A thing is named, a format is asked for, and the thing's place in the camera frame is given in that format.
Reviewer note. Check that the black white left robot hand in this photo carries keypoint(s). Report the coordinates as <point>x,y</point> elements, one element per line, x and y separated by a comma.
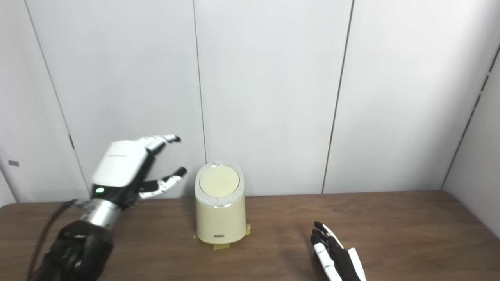
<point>117,168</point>

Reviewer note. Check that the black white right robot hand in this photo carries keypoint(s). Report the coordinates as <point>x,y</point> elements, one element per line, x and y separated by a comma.
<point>340,263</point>

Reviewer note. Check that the cream round bin lid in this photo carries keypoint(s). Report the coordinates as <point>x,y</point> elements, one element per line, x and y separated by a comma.
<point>218,181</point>

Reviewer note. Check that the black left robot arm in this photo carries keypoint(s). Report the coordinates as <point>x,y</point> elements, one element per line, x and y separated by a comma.
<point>78,249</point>

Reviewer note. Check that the cream-colored round bin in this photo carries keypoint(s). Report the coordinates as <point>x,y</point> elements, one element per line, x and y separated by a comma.
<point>220,222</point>

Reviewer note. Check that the black wall panel hinge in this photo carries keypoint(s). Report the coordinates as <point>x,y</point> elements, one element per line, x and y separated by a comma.
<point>71,141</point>

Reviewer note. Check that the small grey wall label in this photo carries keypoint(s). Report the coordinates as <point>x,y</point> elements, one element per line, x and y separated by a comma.
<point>13,163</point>

